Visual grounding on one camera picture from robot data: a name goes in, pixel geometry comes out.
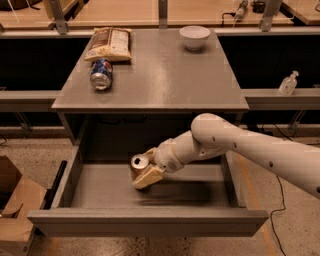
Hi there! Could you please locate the white bowl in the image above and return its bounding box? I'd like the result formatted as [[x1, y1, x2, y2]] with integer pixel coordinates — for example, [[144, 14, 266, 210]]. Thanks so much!
[[179, 26, 211, 50]]

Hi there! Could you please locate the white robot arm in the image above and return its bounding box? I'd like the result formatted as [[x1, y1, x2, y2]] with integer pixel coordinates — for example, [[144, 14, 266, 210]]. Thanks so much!
[[131, 113, 320, 198]]

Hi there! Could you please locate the tool on back table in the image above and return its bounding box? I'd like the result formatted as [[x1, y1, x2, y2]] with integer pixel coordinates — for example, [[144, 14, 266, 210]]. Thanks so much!
[[228, 0, 248, 21]]

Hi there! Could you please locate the cardboard box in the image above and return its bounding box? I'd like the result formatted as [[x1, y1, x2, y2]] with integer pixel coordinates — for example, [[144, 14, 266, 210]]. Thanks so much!
[[0, 156, 47, 256]]

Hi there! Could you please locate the grey open drawer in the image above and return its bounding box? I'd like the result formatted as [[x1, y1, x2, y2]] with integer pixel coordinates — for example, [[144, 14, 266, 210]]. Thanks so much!
[[27, 126, 270, 238]]

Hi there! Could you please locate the grey cabinet counter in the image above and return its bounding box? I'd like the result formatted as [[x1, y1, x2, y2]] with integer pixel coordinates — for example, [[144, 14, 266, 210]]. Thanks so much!
[[52, 29, 248, 148]]

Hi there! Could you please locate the chip bag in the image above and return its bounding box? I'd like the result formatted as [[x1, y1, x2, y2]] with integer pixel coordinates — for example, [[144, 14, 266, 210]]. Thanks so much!
[[85, 27, 132, 62]]

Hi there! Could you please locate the black floor cable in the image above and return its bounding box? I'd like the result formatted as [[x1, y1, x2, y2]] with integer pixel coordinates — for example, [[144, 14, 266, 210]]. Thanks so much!
[[268, 123, 320, 256]]

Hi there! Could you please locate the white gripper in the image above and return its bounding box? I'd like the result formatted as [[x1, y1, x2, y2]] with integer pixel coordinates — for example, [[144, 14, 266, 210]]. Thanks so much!
[[132, 139, 184, 190]]

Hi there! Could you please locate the black bar beside drawer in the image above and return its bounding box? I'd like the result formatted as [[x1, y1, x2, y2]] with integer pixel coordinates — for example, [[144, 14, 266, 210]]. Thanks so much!
[[44, 160, 67, 210]]

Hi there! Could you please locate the clear sanitizer bottle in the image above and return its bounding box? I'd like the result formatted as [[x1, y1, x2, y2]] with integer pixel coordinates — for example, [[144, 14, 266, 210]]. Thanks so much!
[[279, 70, 299, 96]]

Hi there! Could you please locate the blue pepsi can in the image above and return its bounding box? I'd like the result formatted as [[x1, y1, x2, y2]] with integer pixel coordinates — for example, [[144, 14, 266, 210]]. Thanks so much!
[[90, 58, 113, 90]]

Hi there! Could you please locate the orange soda can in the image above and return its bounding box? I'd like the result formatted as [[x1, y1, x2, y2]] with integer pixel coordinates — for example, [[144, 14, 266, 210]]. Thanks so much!
[[130, 154, 150, 180]]

